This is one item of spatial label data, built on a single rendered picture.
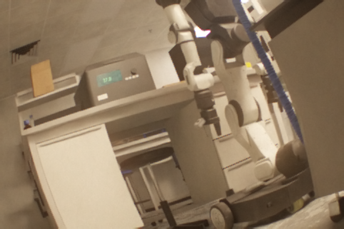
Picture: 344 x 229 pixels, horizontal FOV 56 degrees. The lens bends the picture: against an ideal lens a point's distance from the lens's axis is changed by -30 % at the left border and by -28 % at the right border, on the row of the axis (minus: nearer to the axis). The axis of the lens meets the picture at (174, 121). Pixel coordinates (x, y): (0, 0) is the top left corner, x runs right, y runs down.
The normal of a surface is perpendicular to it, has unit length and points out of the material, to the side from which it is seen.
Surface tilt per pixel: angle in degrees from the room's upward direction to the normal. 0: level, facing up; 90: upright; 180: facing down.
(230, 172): 90
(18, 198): 90
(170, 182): 90
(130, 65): 90
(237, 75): 100
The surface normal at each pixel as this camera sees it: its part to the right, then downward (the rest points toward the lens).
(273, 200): -0.73, 0.16
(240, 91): 0.36, -0.08
